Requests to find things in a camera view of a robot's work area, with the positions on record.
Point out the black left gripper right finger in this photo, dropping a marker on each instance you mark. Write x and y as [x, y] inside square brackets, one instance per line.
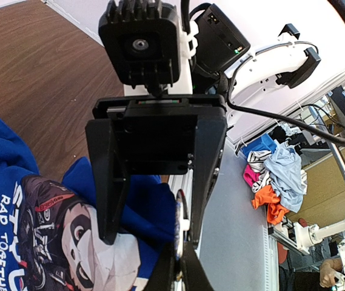
[194, 276]

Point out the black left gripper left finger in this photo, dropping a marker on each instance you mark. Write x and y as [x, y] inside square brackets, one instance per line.
[164, 273]

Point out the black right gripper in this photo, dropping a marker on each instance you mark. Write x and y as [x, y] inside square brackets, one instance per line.
[144, 135]

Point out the blue printed t-shirt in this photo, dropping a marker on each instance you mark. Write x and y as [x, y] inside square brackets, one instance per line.
[49, 231]

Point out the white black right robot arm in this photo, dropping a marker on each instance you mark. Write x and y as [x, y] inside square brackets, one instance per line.
[216, 59]

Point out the background person hand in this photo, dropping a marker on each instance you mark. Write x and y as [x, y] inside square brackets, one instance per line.
[328, 270]

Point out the pile of clothes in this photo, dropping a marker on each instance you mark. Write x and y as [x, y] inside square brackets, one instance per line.
[275, 176]

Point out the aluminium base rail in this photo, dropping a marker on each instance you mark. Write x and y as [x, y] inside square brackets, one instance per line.
[234, 248]

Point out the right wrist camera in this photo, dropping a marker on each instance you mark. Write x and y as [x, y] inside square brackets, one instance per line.
[141, 38]

